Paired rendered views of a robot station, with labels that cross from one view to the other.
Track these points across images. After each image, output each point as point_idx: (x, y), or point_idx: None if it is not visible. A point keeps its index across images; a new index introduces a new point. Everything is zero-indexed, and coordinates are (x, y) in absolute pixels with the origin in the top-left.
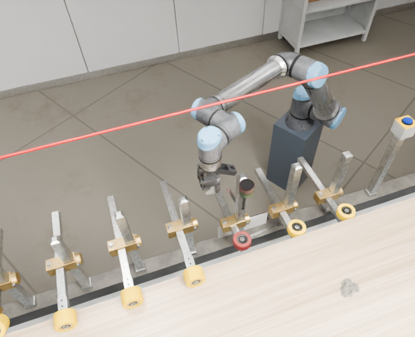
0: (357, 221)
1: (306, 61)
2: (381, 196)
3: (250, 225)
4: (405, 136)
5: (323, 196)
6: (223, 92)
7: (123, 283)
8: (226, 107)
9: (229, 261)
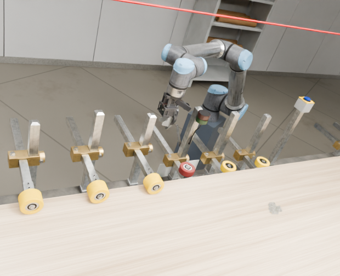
0: (272, 169)
1: (239, 48)
2: None
3: None
4: (305, 110)
5: (242, 153)
6: (186, 46)
7: None
8: None
9: (179, 180)
